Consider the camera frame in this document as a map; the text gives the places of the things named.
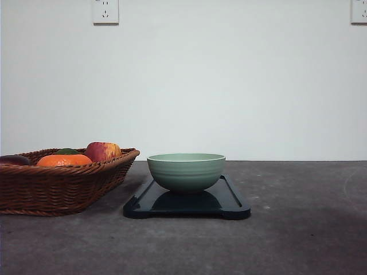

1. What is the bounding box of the brown wicker basket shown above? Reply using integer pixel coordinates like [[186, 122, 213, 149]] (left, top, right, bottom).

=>
[[0, 148, 140, 216]]

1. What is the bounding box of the white wall socket right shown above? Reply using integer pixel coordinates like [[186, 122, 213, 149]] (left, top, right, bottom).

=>
[[350, 0, 367, 23]]

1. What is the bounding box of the red yellow apple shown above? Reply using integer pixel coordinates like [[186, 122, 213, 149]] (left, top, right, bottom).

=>
[[85, 142, 122, 162]]

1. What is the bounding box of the dark purple fruit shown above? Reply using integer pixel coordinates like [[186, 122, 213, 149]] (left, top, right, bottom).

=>
[[0, 155, 30, 166]]

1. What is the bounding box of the white wall socket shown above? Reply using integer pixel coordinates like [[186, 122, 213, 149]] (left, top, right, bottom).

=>
[[350, 0, 367, 23], [92, 0, 119, 28]]

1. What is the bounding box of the dark green fruit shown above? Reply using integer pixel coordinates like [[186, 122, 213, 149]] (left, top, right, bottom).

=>
[[55, 148, 81, 155]]

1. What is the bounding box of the light green ceramic bowl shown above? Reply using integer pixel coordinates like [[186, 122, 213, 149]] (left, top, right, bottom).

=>
[[147, 153, 226, 192]]

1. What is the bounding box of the orange tangerine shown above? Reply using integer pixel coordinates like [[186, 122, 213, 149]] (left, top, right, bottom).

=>
[[36, 154, 93, 166]]

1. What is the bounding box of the white wall socket left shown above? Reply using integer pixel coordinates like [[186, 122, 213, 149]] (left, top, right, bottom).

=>
[[92, 0, 119, 28]]

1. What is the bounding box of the dark teal rectangular tray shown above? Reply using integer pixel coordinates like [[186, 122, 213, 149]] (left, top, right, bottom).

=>
[[123, 175, 250, 219]]

